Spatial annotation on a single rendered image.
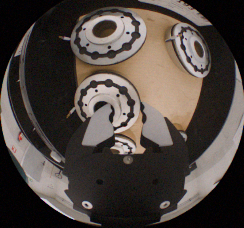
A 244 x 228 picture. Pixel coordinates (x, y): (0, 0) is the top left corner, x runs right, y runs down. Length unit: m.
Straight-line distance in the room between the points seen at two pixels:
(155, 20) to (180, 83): 0.13
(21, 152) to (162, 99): 3.38
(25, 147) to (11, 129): 0.79
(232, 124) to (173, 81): 2.94
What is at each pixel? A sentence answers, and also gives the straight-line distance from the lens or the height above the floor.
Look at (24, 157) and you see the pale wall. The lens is 3.34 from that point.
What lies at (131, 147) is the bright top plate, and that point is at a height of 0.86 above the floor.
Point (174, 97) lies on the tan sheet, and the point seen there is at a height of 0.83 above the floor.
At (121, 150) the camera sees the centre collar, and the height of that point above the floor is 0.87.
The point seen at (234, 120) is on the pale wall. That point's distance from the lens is 2.99.
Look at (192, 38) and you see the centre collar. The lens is 0.15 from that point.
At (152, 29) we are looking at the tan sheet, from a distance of 0.15.
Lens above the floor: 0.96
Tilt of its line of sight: 60 degrees down
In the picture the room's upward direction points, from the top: 175 degrees counter-clockwise
